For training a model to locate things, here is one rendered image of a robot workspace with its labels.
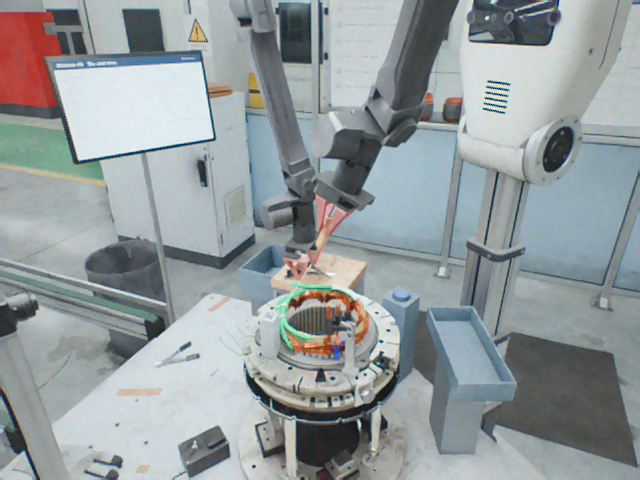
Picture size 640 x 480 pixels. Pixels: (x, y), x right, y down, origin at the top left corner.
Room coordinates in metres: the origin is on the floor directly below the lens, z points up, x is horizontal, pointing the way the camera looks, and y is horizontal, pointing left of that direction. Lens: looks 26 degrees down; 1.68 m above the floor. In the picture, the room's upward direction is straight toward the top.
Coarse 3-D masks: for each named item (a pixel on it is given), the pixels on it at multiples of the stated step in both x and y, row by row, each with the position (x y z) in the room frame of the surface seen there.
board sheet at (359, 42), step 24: (336, 0) 3.11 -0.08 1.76; (360, 0) 3.05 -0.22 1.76; (384, 0) 2.99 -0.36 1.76; (336, 24) 3.11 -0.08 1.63; (360, 24) 3.04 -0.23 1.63; (384, 24) 2.99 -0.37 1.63; (336, 48) 3.10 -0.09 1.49; (360, 48) 3.04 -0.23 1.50; (384, 48) 2.98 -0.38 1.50; (336, 72) 3.10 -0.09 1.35; (360, 72) 3.04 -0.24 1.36; (336, 96) 3.10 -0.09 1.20; (360, 96) 3.04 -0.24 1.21
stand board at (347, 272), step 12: (300, 252) 1.15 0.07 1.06; (324, 264) 1.08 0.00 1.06; (336, 264) 1.08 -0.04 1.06; (348, 264) 1.08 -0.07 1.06; (360, 264) 1.08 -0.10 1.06; (276, 276) 1.01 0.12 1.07; (312, 276) 1.01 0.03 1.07; (336, 276) 1.01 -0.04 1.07; (348, 276) 1.01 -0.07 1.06; (360, 276) 1.04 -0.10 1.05; (288, 288) 0.98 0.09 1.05; (300, 288) 0.96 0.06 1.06; (348, 288) 0.96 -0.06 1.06
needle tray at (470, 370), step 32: (448, 320) 0.87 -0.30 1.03; (480, 320) 0.82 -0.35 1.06; (448, 352) 0.76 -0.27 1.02; (480, 352) 0.76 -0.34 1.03; (448, 384) 0.71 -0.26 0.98; (480, 384) 0.63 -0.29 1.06; (512, 384) 0.63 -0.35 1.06; (448, 416) 0.70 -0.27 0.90; (480, 416) 0.71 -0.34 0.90; (448, 448) 0.70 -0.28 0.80
